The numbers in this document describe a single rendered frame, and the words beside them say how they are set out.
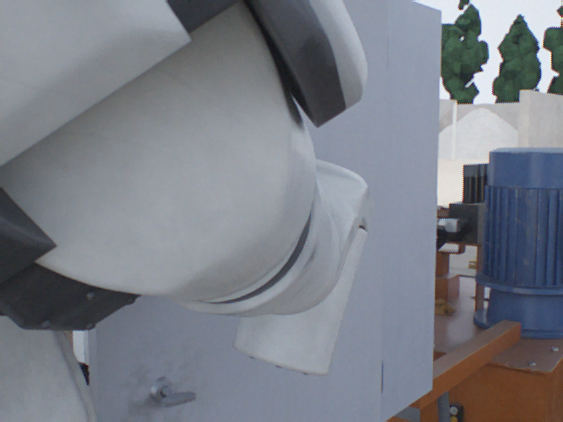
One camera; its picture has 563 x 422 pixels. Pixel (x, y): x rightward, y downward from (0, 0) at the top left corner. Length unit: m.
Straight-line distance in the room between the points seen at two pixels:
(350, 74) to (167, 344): 0.55
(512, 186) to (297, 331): 1.22
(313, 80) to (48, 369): 0.27
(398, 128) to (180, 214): 0.78
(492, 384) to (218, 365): 0.82
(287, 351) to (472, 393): 1.09
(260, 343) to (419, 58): 0.67
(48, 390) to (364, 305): 0.55
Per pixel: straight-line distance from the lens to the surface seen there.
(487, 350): 1.40
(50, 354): 0.39
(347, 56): 0.17
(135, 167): 0.17
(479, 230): 1.75
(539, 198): 1.57
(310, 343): 0.41
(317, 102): 0.17
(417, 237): 1.01
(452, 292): 1.90
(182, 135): 0.17
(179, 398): 0.68
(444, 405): 1.28
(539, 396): 1.43
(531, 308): 1.63
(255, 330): 0.41
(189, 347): 0.71
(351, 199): 0.36
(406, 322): 1.01
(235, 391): 0.76
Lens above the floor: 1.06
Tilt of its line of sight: 6 degrees down
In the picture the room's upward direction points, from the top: straight up
